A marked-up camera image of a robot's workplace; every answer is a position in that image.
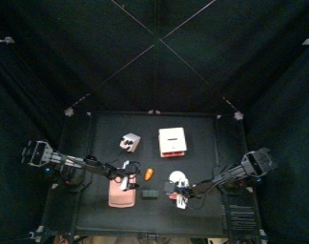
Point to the red-fronted toy drawer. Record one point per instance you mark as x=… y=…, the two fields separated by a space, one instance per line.
x=172 y=154

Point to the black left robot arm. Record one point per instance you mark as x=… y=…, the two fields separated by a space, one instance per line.
x=67 y=160

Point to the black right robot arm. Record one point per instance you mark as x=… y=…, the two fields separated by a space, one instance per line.
x=229 y=173

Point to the small red toy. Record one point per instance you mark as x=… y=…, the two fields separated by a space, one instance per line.
x=172 y=197

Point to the pink rectangular tray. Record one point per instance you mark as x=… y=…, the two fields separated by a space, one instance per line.
x=118 y=197

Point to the dark green block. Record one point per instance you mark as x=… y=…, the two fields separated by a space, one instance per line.
x=150 y=193

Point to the white cube toy black knobs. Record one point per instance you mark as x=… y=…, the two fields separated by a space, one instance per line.
x=130 y=142

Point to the white printed label sticker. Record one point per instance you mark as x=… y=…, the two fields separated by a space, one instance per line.
x=242 y=217

